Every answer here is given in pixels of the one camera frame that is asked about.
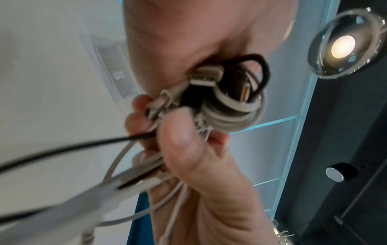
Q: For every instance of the person's left hand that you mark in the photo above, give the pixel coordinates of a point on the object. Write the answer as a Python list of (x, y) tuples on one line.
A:
[(196, 31)]

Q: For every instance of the cyan wall light strips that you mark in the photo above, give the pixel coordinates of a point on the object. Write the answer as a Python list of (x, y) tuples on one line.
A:
[(272, 123)]

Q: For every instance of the white table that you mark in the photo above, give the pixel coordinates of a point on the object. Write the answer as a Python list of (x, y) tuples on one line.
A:
[(45, 95)]

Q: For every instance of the person's right hand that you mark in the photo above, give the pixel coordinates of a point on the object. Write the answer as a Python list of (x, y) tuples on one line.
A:
[(211, 191)]

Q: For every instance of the white mini drawer box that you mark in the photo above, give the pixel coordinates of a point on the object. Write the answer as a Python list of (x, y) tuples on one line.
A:
[(118, 71)]

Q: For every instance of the glass pendant lamp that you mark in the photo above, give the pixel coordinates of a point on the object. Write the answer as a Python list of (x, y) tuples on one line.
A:
[(341, 47)]

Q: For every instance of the blue sofa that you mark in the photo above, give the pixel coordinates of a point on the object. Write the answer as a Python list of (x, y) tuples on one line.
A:
[(139, 227)]

